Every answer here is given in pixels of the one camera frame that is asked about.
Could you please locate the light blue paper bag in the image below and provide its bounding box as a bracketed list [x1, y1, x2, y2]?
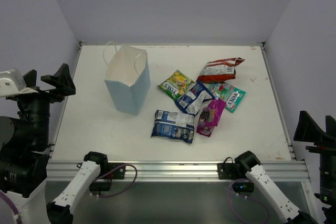
[104, 45, 151, 115]

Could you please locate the green mint candy bag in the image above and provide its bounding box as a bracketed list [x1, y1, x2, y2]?
[209, 82, 246, 113]

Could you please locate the magenta candy bag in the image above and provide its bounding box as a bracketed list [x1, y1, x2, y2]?
[196, 98, 226, 137]

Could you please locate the red snack mix bag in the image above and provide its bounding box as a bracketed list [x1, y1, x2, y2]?
[196, 57, 245, 83]

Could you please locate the yellow green Fox's candy bag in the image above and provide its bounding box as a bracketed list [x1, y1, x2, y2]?
[158, 70, 195, 101]

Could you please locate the blue white snack bag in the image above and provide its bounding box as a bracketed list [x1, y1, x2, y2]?
[174, 81, 215, 116]

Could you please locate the dark blue snack bar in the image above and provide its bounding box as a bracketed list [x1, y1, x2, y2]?
[151, 110, 195, 144]

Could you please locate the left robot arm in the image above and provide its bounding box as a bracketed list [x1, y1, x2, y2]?
[1, 64, 109, 223]

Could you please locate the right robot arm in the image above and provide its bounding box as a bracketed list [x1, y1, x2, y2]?
[234, 111, 335, 223]

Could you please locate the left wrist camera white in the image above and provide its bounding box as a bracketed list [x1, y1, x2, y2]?
[0, 69, 38, 98]

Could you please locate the aluminium front rail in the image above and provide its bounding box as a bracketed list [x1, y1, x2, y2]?
[47, 160, 310, 182]

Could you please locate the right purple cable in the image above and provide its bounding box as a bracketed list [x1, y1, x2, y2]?
[226, 179, 271, 224]

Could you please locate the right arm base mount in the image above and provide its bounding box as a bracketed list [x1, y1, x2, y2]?
[217, 157, 255, 197]

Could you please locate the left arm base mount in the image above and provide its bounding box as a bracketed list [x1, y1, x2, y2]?
[89, 157, 125, 195]

